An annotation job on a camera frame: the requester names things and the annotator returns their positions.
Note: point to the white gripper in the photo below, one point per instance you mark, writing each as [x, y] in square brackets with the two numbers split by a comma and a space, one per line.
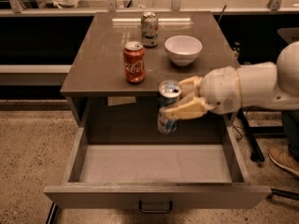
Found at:
[220, 89]

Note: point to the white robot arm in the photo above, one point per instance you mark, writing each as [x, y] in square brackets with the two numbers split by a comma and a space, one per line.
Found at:
[273, 86]

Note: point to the red coca-cola can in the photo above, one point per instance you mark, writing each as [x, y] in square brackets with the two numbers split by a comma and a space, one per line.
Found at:
[133, 57]

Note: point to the paper label under top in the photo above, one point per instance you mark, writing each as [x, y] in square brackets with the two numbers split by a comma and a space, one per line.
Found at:
[120, 100]

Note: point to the grey cabinet with top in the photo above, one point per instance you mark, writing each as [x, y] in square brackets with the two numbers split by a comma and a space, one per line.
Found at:
[98, 73]

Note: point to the green white soda can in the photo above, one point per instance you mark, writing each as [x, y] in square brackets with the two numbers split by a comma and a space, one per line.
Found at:
[149, 29]

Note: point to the open grey top drawer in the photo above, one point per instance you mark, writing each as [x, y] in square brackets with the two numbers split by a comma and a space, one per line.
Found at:
[206, 175]

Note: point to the white bowl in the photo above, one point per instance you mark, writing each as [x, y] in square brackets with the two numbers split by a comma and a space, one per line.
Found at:
[182, 49]

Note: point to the black stand leg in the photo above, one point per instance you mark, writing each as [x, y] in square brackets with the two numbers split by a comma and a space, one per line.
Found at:
[256, 153]

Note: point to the dark trouser leg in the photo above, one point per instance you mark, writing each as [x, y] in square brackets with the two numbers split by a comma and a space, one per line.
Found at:
[290, 121]

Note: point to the brown shoe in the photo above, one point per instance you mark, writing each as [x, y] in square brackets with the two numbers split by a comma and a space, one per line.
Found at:
[284, 160]

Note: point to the black drawer handle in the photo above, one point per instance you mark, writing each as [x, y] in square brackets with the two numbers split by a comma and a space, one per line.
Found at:
[145, 209]

